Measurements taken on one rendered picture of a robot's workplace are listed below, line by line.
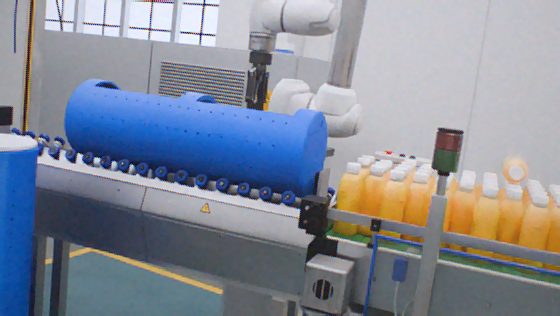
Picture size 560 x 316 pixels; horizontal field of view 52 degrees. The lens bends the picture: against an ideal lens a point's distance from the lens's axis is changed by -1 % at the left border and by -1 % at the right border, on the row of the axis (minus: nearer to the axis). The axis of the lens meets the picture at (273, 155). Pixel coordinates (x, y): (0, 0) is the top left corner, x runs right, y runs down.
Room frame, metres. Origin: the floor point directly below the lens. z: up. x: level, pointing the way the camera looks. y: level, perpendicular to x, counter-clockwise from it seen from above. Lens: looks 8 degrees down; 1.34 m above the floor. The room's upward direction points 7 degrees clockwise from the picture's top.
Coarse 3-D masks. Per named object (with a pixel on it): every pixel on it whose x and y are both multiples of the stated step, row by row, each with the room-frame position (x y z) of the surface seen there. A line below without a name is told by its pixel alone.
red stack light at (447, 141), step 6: (438, 132) 1.35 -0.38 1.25; (438, 138) 1.34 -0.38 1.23; (444, 138) 1.33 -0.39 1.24; (450, 138) 1.32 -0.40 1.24; (456, 138) 1.32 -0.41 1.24; (462, 138) 1.33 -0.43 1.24; (438, 144) 1.34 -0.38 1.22; (444, 144) 1.33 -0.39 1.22; (450, 144) 1.32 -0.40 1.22; (456, 144) 1.33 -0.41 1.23; (462, 144) 1.34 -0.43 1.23; (450, 150) 1.32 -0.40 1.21; (456, 150) 1.33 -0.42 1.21
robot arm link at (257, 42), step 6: (252, 36) 1.87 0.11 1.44; (258, 36) 1.86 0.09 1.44; (264, 36) 1.86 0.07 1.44; (270, 36) 1.87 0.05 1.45; (276, 36) 1.89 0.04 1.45; (252, 42) 1.87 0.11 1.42; (258, 42) 1.86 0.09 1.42; (264, 42) 1.86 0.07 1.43; (270, 42) 1.87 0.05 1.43; (252, 48) 1.87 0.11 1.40; (258, 48) 1.86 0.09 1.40; (264, 48) 1.86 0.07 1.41; (270, 48) 1.87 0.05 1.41
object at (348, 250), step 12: (312, 240) 1.59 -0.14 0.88; (324, 240) 1.58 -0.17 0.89; (336, 240) 1.57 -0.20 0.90; (348, 240) 1.58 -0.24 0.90; (312, 252) 1.59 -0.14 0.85; (324, 252) 1.57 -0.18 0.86; (336, 252) 1.56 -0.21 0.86; (348, 252) 1.55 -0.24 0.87; (360, 252) 1.54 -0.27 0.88; (372, 252) 1.53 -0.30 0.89; (360, 264) 1.54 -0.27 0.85; (360, 276) 1.54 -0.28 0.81; (360, 288) 1.54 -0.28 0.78; (360, 300) 1.54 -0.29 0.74; (360, 312) 1.56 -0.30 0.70
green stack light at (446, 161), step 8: (440, 152) 1.33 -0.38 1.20; (448, 152) 1.32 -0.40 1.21; (456, 152) 1.33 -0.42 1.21; (432, 160) 1.35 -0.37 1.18; (440, 160) 1.33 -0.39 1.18; (448, 160) 1.32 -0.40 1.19; (456, 160) 1.33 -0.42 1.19; (432, 168) 1.35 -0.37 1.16; (440, 168) 1.33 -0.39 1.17; (448, 168) 1.32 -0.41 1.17; (456, 168) 1.33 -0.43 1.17
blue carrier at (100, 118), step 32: (96, 96) 1.98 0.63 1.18; (128, 96) 1.96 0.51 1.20; (160, 96) 1.94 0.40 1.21; (192, 96) 1.93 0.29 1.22; (64, 128) 1.99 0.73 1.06; (96, 128) 1.94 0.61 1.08; (128, 128) 1.90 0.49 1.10; (160, 128) 1.86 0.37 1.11; (192, 128) 1.83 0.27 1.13; (224, 128) 1.80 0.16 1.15; (256, 128) 1.77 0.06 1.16; (288, 128) 1.75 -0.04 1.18; (320, 128) 1.85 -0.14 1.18; (160, 160) 1.89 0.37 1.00; (192, 160) 1.83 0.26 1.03; (224, 160) 1.79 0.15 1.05; (256, 160) 1.75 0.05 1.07; (288, 160) 1.71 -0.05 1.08; (320, 160) 1.90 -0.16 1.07
